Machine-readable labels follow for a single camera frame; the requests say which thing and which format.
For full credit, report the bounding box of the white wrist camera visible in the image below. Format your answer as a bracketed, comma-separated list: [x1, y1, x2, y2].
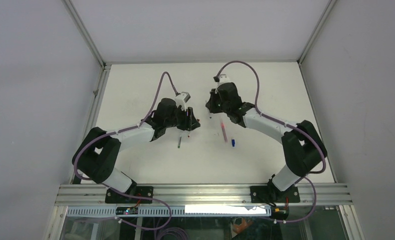
[174, 91, 191, 112]
[213, 74, 232, 89]

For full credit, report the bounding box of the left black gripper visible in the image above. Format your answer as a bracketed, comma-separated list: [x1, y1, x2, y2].
[164, 104, 200, 131]

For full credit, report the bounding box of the white slotted cable duct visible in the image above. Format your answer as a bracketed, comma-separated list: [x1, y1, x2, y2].
[66, 204, 271, 218]

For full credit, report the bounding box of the orange object below table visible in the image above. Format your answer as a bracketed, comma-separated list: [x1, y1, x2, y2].
[231, 217, 253, 234]

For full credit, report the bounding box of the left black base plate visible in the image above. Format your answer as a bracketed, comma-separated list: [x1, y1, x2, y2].
[104, 185, 154, 205]

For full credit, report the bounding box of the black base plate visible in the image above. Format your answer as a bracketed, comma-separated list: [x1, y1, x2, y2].
[104, 185, 154, 205]
[249, 185, 301, 204]

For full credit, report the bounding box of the grey pen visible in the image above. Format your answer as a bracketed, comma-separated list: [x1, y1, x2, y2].
[177, 131, 183, 149]

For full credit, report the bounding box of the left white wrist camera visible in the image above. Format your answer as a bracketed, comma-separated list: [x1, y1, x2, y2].
[174, 91, 191, 112]

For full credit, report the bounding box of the purple cable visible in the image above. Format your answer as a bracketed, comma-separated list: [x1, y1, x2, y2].
[72, 71, 190, 240]
[214, 60, 328, 223]

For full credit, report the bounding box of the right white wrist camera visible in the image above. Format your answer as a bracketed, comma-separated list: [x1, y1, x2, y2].
[213, 74, 232, 89]

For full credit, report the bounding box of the pink pen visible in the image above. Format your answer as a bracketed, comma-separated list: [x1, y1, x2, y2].
[220, 122, 228, 143]

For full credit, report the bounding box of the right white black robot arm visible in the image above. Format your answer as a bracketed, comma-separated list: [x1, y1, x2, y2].
[205, 82, 328, 203]

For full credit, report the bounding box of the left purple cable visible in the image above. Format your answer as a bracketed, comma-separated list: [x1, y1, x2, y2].
[72, 71, 190, 240]

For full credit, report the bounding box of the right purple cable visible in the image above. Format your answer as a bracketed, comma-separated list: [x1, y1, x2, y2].
[214, 60, 328, 223]

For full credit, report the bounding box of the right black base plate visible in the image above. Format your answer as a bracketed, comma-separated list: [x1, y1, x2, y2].
[249, 185, 301, 204]

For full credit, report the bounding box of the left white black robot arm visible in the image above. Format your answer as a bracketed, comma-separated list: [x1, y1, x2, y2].
[72, 98, 201, 203]

